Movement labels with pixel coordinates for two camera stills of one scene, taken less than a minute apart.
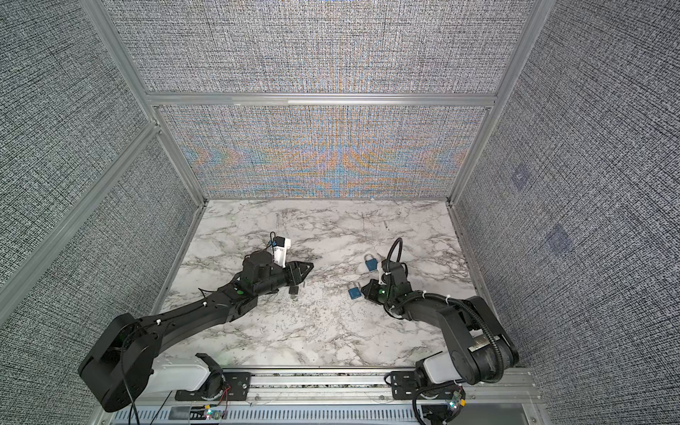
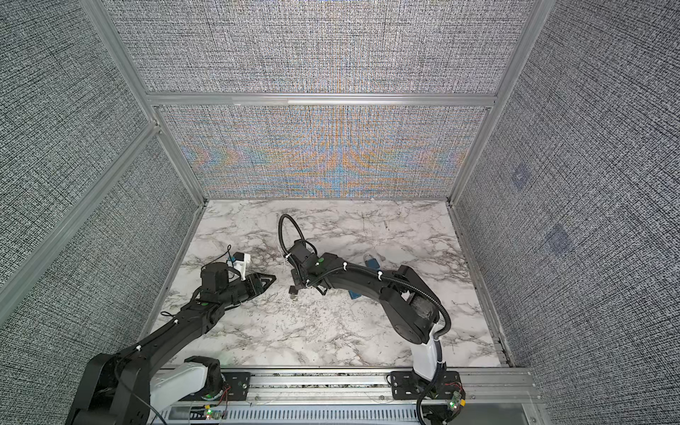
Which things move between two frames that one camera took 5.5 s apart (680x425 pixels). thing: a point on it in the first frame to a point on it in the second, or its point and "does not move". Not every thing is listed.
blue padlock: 371,264 does not move
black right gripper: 369,294 to 296,279
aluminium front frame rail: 359,397 does not move
